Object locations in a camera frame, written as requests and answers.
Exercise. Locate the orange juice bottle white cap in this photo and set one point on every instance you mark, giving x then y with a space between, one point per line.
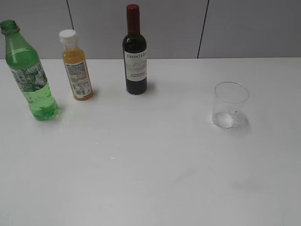
74 61

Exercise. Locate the red wine bottle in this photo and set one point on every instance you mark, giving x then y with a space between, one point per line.
134 53

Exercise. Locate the transparent plastic cup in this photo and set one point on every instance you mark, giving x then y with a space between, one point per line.
229 99

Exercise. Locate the green sprite bottle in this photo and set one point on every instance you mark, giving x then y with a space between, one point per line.
28 72

